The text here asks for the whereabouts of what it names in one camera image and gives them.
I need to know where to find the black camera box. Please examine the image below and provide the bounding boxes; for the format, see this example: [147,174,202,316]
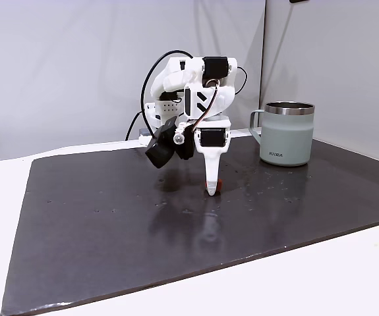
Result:
[144,115,195,170]

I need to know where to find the black table mat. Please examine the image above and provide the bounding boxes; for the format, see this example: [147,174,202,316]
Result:
[0,136,379,316]

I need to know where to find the small red cube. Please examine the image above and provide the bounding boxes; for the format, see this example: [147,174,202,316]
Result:
[203,178,224,194]

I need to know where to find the grey-green steel mug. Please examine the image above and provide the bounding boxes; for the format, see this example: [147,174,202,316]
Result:
[249,101,316,167]

